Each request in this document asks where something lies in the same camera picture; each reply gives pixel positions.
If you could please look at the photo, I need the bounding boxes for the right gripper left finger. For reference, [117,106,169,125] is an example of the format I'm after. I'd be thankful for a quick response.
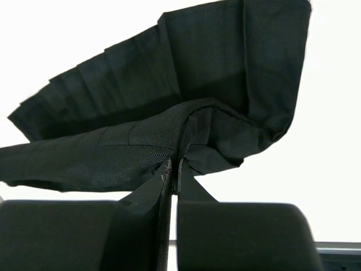
[1,160,171,270]

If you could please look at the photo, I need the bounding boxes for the black pleated skirt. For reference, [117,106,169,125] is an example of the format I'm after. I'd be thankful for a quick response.
[1,1,311,192]

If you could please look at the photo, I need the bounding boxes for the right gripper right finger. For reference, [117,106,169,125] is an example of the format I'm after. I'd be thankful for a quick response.
[177,159,323,270]

